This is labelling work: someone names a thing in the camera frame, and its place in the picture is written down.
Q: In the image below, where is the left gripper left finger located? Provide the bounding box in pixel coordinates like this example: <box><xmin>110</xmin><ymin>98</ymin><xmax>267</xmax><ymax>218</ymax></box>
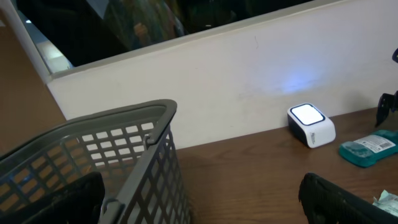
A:
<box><xmin>1</xmin><ymin>172</ymin><xmax>105</xmax><ymax>224</ymax></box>

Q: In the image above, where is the dark window with frame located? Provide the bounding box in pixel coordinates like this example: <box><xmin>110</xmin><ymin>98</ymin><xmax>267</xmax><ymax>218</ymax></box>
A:
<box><xmin>1</xmin><ymin>0</ymin><xmax>326</xmax><ymax>80</ymax></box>

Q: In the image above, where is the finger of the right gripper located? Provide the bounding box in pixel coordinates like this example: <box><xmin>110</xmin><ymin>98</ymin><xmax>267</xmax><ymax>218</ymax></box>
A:
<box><xmin>375</xmin><ymin>91</ymin><xmax>398</xmax><ymax>127</ymax></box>

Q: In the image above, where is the white barcode scanner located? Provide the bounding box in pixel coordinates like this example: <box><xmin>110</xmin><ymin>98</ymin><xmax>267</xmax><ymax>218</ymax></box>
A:
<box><xmin>287</xmin><ymin>103</ymin><xmax>336</xmax><ymax>148</ymax></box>

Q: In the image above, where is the blue mouthwash bottle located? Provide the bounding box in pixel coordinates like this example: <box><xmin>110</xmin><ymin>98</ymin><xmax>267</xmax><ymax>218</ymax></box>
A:
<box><xmin>338</xmin><ymin>129</ymin><xmax>397</xmax><ymax>168</ymax></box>

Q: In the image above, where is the light teal snack packet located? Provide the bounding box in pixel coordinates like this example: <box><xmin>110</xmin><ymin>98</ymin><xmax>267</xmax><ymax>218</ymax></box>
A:
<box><xmin>373</xmin><ymin>190</ymin><xmax>398</xmax><ymax>217</ymax></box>

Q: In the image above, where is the grey plastic shopping basket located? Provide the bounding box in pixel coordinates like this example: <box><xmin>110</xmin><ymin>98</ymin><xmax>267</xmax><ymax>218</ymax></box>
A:
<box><xmin>1</xmin><ymin>100</ymin><xmax>192</xmax><ymax>223</ymax></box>

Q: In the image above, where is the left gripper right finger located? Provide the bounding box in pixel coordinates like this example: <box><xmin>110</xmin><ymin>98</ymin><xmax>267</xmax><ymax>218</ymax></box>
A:
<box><xmin>298</xmin><ymin>172</ymin><xmax>397</xmax><ymax>224</ymax></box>

